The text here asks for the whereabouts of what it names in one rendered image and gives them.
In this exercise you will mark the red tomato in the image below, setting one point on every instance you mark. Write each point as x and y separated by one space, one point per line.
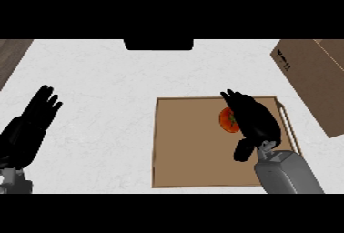
226 120

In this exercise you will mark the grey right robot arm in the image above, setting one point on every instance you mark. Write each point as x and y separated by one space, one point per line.
286 173

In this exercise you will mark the brown cardboard box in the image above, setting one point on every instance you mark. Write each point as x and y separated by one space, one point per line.
313 82

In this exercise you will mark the dark brown wooden panel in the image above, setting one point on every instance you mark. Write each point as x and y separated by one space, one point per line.
10 57

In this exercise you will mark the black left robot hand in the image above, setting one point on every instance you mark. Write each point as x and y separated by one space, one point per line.
24 133

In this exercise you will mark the black appliance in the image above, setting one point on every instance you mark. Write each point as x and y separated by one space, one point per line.
158 44

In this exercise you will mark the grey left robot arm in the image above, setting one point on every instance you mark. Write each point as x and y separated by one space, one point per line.
13 181

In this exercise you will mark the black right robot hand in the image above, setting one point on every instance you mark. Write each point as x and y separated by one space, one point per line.
255 121

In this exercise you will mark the brown wooden tray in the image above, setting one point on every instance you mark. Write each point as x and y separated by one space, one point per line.
196 145

